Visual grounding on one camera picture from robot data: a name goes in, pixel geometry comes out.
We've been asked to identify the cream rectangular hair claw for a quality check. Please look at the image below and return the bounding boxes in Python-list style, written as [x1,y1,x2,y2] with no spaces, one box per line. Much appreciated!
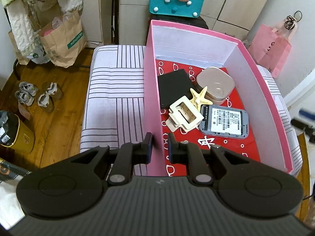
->
[166,96,204,133]

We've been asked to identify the grey pocket wifi device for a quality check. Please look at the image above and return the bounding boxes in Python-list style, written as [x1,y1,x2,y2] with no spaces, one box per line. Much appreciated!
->
[199,105,249,139]

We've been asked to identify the yellow starfish hair clip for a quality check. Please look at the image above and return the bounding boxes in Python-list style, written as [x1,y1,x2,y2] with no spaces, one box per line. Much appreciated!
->
[190,86,213,112]

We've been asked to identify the black wallet case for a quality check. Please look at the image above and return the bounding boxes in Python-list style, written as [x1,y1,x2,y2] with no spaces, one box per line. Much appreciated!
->
[157,69,197,109]

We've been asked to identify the pink rounded compact case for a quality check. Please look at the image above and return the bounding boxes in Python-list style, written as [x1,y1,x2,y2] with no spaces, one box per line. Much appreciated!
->
[196,67,235,105]

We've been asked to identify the pink storage box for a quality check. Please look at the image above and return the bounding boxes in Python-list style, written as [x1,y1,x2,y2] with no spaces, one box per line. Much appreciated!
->
[144,20,294,175]

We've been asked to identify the pink paper gift bag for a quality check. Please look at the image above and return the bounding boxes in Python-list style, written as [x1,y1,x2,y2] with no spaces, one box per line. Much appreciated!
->
[249,11,303,78]

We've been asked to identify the olive slipper pair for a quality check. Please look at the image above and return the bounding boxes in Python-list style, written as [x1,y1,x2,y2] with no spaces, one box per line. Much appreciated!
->
[37,82,64,113]

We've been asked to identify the yellow round tin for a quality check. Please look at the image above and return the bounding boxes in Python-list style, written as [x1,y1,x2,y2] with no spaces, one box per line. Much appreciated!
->
[0,110,35,153]

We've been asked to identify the grey sneaker pair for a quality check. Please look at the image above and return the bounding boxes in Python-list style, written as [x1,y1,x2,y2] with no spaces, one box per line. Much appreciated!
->
[14,82,38,107]

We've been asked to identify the white door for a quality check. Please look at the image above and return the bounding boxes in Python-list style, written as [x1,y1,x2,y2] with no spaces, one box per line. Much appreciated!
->
[247,0,314,111]

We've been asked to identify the black suitcase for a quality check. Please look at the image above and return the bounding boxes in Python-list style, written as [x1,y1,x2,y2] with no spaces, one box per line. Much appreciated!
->
[148,14,209,29]

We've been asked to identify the brown paper shopping bag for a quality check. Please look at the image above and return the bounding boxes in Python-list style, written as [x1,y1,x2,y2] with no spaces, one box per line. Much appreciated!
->
[39,10,86,68]

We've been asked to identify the beige wooden wardrobe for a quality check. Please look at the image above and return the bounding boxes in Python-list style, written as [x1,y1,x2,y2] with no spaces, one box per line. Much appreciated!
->
[118,0,267,45]

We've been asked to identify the large cardboard box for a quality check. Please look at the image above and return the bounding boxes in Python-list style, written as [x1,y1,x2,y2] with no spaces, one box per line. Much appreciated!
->
[81,0,103,48]

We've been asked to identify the black clothes rack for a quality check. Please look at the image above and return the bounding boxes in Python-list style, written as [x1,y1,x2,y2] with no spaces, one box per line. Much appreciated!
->
[4,9,21,81]

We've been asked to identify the cream knitted cardigan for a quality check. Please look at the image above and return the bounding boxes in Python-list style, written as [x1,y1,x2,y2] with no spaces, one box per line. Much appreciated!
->
[1,0,83,56]

